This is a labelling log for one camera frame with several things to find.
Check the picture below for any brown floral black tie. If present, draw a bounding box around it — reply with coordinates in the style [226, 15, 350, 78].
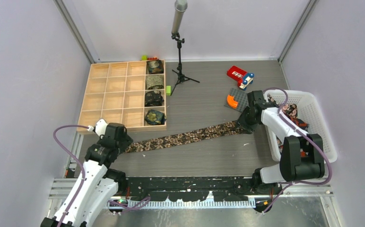
[125, 121, 248, 153]

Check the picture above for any orange curved block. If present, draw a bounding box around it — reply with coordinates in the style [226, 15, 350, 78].
[226, 95, 239, 109]

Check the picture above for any black microphone tripod stand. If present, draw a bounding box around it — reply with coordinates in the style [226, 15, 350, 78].
[170, 33, 200, 96]

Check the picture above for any black beige floral rolled tie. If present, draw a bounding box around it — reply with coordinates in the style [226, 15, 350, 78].
[144, 90, 164, 107]

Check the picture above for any white plastic basket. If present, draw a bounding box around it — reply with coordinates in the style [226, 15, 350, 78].
[262, 89, 338, 164]

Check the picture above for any grey building baseplate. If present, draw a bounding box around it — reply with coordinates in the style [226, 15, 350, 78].
[224, 88, 249, 113]

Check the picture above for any grey microphone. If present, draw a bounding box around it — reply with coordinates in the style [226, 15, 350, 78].
[171, 0, 188, 35]

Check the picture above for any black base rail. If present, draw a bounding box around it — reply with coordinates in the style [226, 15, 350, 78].
[115, 176, 282, 202]

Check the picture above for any olive patterned rolled tie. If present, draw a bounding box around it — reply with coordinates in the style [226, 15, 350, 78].
[145, 74, 165, 90]

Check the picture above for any wooden compartment tray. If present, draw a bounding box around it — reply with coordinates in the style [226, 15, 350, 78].
[78, 61, 167, 131]

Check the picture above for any red toy truck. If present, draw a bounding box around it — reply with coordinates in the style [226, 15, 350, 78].
[226, 65, 255, 91]

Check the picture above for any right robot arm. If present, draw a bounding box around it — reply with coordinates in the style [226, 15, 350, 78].
[237, 90, 325, 194]

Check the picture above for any dark gold rolled tie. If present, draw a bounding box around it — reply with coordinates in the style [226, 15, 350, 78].
[147, 60, 164, 74]

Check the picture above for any navy yellow floral rolled tie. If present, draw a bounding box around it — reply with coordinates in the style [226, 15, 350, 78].
[144, 109, 166, 125]

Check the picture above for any pink floral dark tie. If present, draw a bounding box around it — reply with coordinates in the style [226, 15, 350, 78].
[267, 94, 309, 131]

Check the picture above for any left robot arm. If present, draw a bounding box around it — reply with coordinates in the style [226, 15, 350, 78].
[41, 119, 133, 227]

